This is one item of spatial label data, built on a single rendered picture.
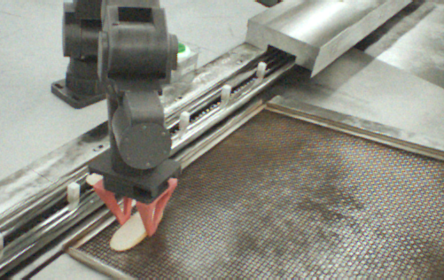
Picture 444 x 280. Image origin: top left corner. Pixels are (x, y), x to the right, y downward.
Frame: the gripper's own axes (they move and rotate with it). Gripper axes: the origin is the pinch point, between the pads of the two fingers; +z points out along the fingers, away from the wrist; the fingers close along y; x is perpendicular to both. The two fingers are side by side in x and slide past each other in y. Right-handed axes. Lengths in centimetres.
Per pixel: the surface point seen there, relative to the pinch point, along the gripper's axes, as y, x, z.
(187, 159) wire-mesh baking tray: -3.2, 18.0, 0.5
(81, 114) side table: -30.4, 25.2, 2.8
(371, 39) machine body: 2, 104, 8
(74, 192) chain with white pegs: -13.8, 3.5, 1.9
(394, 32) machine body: 5, 113, 8
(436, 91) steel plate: 22, 86, 11
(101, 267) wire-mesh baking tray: 0.9, -9.0, 0.1
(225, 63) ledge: -16, 56, 1
